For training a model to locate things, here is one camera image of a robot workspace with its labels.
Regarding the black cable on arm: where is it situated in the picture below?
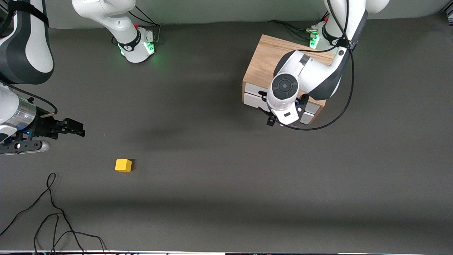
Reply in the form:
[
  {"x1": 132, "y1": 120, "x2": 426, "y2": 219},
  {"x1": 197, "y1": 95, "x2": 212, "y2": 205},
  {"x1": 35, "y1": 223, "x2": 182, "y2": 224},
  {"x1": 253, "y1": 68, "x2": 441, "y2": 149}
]
[
  {"x1": 283, "y1": 0, "x2": 355, "y2": 131},
  {"x1": 0, "y1": 81, "x2": 58, "y2": 117}
]

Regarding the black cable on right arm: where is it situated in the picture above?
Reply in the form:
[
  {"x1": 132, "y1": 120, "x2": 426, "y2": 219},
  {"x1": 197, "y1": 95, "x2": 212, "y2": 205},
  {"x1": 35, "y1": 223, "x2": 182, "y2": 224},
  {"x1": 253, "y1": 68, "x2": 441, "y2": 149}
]
[{"x1": 0, "y1": 81, "x2": 58, "y2": 117}]

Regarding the yellow cube block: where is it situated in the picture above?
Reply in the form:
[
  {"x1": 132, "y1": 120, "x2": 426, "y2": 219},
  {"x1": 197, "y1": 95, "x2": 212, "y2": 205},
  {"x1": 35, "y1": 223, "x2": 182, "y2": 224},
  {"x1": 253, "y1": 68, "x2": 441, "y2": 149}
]
[{"x1": 115, "y1": 159, "x2": 132, "y2": 173}]

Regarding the black cable with small loop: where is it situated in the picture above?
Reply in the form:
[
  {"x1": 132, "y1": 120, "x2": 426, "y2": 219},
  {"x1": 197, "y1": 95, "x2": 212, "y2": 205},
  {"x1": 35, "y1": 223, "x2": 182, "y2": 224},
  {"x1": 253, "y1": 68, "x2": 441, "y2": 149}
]
[{"x1": 0, "y1": 172, "x2": 108, "y2": 255}]

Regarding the white-fronted wooden drawer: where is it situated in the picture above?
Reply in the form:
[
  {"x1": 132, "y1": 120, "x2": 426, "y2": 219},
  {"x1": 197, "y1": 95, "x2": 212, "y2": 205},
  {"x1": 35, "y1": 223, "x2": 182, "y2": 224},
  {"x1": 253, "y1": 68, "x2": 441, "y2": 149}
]
[
  {"x1": 244, "y1": 93, "x2": 316, "y2": 125},
  {"x1": 245, "y1": 83, "x2": 321, "y2": 114}
]

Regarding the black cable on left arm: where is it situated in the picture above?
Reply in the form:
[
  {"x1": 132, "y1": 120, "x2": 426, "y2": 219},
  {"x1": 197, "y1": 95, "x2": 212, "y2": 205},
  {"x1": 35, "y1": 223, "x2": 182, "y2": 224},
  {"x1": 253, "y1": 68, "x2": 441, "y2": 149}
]
[{"x1": 283, "y1": 0, "x2": 355, "y2": 131}]

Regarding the black cable with wide bend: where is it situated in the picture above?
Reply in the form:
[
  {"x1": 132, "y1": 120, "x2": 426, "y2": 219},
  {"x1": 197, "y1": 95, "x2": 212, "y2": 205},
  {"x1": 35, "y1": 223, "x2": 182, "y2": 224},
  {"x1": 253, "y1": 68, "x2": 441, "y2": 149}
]
[{"x1": 34, "y1": 212, "x2": 76, "y2": 255}]

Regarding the black left arm base cable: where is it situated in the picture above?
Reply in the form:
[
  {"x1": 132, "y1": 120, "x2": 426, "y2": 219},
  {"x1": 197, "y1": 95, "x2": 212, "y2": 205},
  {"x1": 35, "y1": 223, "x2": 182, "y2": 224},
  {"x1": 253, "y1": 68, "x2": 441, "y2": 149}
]
[{"x1": 268, "y1": 20, "x2": 316, "y2": 40}]

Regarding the black arm base cable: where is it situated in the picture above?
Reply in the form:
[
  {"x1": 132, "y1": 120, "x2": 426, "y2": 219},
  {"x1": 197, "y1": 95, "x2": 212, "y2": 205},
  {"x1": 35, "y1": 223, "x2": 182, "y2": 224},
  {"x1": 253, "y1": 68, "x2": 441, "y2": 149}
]
[
  {"x1": 268, "y1": 20, "x2": 316, "y2": 40},
  {"x1": 128, "y1": 5, "x2": 162, "y2": 45}
]

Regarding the black right arm base cable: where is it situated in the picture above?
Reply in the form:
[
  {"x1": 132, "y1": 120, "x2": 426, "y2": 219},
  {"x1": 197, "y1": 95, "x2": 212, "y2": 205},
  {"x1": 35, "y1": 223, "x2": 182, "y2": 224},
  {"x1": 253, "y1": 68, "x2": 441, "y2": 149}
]
[{"x1": 128, "y1": 5, "x2": 162, "y2": 45}]

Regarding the wooden drawer cabinet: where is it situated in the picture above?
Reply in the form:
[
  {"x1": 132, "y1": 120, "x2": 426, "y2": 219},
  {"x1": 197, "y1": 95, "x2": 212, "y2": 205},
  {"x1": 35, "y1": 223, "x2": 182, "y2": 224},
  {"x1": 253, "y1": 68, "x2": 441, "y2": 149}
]
[{"x1": 242, "y1": 34, "x2": 337, "y2": 124}]

